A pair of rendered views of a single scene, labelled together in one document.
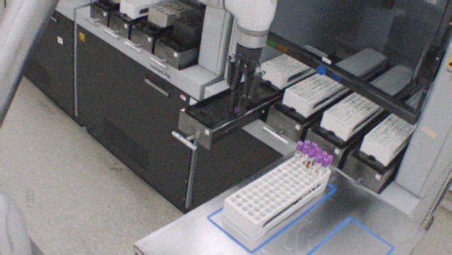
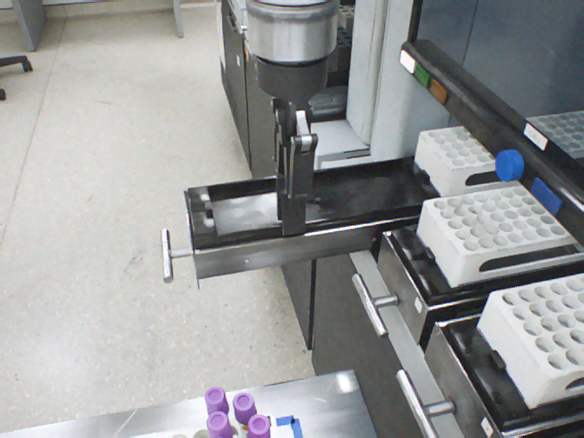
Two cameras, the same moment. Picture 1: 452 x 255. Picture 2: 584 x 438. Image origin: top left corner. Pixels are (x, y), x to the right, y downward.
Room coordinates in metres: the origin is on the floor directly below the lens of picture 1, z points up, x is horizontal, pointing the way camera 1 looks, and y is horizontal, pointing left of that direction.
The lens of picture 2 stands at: (0.92, -0.33, 1.25)
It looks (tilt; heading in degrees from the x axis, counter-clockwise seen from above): 41 degrees down; 40
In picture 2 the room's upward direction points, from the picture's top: straight up
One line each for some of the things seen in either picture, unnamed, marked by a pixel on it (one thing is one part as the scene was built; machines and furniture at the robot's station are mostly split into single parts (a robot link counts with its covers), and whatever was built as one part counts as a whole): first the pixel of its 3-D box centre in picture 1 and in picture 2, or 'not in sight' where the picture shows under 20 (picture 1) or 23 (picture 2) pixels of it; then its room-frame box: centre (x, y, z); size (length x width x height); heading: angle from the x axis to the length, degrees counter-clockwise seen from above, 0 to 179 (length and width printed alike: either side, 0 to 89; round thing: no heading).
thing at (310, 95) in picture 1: (319, 91); (542, 227); (1.48, -0.28, 0.83); 0.30 x 0.10 x 0.06; 144
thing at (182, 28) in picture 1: (185, 31); (334, 50); (1.73, 0.23, 0.85); 0.12 x 0.02 x 0.06; 54
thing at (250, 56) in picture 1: (247, 56); (291, 91); (1.30, -0.02, 1.00); 0.08 x 0.07 x 0.09; 54
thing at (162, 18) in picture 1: (159, 17); not in sight; (1.81, 0.35, 0.85); 0.12 x 0.02 x 0.06; 55
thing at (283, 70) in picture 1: (295, 66); (519, 154); (1.62, -0.19, 0.83); 0.30 x 0.10 x 0.06; 144
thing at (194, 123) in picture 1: (261, 94); (403, 200); (1.48, -0.09, 0.78); 0.73 x 0.14 x 0.09; 144
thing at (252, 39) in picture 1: (251, 34); (292, 23); (1.30, -0.02, 1.07); 0.09 x 0.09 x 0.06
